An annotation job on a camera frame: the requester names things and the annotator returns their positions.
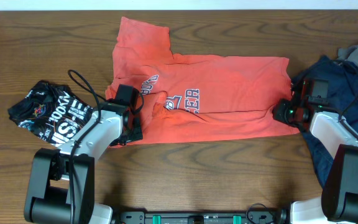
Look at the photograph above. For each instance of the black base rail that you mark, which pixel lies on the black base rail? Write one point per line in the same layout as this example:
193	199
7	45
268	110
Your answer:
255	214

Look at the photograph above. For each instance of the black printed folded garment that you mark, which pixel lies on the black printed folded garment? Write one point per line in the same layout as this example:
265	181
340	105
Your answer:
51	112

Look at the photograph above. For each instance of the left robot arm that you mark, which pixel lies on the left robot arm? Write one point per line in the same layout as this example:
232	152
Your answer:
61	185

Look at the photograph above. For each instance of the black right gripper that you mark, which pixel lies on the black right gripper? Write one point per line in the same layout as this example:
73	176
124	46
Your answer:
278	112

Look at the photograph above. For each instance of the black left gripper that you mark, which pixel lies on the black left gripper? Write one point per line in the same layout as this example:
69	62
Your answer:
138	134

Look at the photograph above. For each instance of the grey garment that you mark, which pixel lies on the grey garment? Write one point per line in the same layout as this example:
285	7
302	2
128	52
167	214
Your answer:
349	54

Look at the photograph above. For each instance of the red printed t-shirt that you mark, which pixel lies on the red printed t-shirt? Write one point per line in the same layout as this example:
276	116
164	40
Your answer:
193	98

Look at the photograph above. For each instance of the navy blue garment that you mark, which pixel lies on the navy blue garment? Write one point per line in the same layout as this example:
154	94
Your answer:
343	86

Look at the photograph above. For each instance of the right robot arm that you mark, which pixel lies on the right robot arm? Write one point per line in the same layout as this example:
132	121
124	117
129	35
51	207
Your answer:
338	202

